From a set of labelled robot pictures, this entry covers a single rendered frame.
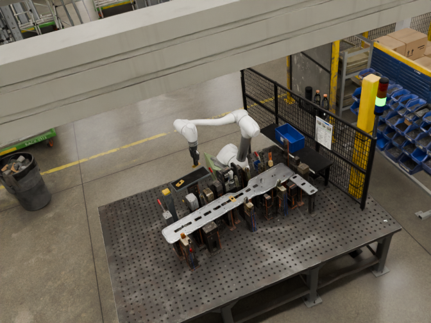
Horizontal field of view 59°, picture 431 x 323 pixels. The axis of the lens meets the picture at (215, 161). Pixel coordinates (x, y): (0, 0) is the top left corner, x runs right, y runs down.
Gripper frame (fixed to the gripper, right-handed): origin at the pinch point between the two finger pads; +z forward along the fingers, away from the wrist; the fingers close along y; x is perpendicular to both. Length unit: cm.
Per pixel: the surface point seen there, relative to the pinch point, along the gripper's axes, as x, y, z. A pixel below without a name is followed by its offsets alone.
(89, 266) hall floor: -107, -89, 136
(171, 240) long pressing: -61, 30, 31
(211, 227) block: -32, 50, 27
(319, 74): 253, -31, 27
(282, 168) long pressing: 66, 51, 25
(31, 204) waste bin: -110, -229, 125
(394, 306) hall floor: 65, 184, 122
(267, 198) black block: 26, 64, 27
